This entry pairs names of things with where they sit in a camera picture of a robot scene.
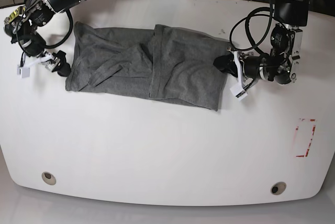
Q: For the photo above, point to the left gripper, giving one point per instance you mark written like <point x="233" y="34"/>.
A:
<point x="241" y="64"/>

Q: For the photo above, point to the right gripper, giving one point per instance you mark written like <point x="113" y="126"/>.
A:
<point x="51" y="63"/>

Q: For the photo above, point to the grey T-shirt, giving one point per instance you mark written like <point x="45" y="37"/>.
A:
<point x="166" y="64"/>

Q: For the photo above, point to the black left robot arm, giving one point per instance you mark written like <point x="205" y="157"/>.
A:
<point x="277" y="54"/>

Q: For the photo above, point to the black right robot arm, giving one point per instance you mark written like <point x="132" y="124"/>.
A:
<point x="21" y="26"/>

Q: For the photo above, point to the red tape marker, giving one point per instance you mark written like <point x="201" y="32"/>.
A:
<point x="303" y="137"/>

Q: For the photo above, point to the left table grommet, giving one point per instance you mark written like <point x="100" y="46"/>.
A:
<point x="48" y="178"/>

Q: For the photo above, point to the table grommet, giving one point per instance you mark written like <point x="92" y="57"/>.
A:
<point x="278" y="188"/>
<point x="48" y="178"/>

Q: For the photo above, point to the right table grommet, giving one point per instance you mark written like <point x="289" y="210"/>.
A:
<point x="278" y="188"/>

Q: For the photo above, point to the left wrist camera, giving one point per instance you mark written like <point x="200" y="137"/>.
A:
<point x="238" y="92"/>

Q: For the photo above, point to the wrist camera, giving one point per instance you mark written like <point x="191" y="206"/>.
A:
<point x="238" y="92"/>
<point x="23" y="72"/>

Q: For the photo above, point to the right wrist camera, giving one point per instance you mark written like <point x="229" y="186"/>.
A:
<point x="23" y="72"/>

